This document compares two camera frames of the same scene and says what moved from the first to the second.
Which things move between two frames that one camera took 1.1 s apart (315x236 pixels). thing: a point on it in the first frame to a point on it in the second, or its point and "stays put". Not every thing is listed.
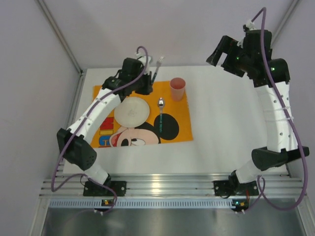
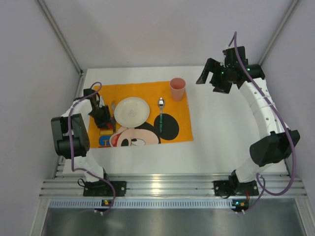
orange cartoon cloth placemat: (169, 121) stays put
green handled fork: (158, 64) to (112, 122)
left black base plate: (92, 189) stays put
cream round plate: (131, 112) stays put
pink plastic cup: (177, 85) stays put
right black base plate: (231, 188) stays put
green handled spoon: (161, 125) stays put
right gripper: (228, 62) to (217, 77)
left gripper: (145, 86) to (104, 117)
